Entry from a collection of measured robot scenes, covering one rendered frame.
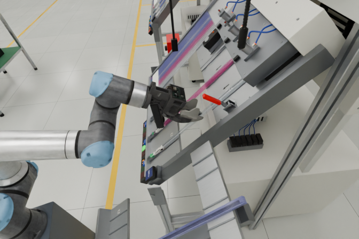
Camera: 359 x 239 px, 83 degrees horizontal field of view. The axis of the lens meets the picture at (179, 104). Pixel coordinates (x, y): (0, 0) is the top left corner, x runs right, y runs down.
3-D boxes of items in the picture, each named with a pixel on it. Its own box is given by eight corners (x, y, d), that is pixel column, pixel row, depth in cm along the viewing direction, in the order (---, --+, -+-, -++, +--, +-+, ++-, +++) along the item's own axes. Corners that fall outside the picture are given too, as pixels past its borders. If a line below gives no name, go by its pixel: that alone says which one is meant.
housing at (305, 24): (317, 71, 51) (287, 39, 44) (250, 4, 86) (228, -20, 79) (351, 47, 46) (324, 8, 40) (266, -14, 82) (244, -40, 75)
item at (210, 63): (227, 131, 65) (216, 126, 62) (196, 37, 112) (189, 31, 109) (331, 56, 48) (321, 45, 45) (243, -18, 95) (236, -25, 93)
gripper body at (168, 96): (188, 104, 61) (150, 93, 56) (176, 122, 66) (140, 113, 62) (186, 88, 66) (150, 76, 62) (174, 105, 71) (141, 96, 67)
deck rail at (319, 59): (159, 185, 83) (146, 182, 80) (159, 181, 84) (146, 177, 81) (337, 62, 47) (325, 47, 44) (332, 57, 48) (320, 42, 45)
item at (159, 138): (155, 178, 82) (148, 176, 81) (155, 79, 129) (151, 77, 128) (185, 156, 73) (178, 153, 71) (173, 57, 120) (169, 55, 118)
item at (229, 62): (155, 135, 92) (152, 134, 92) (155, 133, 94) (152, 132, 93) (241, 55, 67) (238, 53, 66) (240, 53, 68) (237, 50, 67)
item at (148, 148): (158, 181, 84) (143, 176, 81) (157, 82, 131) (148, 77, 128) (161, 179, 83) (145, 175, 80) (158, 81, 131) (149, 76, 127)
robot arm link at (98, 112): (84, 138, 61) (91, 113, 55) (90, 111, 69) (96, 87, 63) (111, 142, 64) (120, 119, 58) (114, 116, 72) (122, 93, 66)
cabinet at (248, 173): (216, 226, 130) (224, 184, 87) (199, 137, 180) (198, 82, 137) (316, 215, 131) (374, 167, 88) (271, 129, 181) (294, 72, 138)
